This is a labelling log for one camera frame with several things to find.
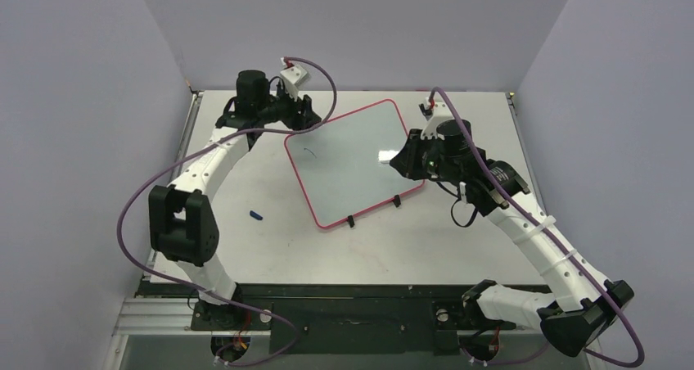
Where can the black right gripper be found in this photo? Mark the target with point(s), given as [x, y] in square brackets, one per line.
[414, 154]

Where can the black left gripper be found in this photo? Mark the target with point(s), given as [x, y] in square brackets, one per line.
[302, 115]

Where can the pink framed whiteboard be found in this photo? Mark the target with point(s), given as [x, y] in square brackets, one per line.
[337, 166]

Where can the blue marker cap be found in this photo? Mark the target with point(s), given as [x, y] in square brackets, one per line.
[255, 215]

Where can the white blue whiteboard marker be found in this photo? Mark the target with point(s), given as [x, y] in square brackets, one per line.
[386, 156]

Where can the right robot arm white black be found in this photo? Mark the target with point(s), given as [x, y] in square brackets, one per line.
[582, 302]

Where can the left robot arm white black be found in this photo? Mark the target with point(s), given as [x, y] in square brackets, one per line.
[182, 223]

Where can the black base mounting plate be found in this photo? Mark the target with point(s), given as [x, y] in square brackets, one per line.
[340, 319]

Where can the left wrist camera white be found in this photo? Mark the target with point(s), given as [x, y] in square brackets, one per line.
[293, 77]

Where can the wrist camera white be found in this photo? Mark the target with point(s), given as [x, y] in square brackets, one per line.
[435, 114]
[293, 77]

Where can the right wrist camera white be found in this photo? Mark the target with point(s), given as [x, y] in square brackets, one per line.
[435, 114]

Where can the aluminium extrusion rail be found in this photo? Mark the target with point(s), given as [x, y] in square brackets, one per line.
[159, 317]

